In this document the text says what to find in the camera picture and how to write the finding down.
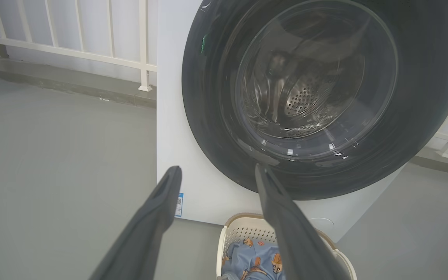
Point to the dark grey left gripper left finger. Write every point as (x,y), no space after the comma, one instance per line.
(146,233)

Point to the cream perforated laundry basket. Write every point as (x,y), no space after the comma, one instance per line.
(243,229)

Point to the round white filter cover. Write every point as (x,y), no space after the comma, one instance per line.
(323,222)

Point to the blue clothes with orange print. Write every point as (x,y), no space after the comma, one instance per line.
(255,258)

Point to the white washing machine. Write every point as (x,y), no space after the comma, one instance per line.
(173,116)

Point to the blue energy label sticker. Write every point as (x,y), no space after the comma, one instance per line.
(179,204)

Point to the black round glass machine door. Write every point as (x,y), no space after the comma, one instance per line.
(208,116)

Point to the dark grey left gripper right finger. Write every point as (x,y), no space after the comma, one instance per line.
(294,241)

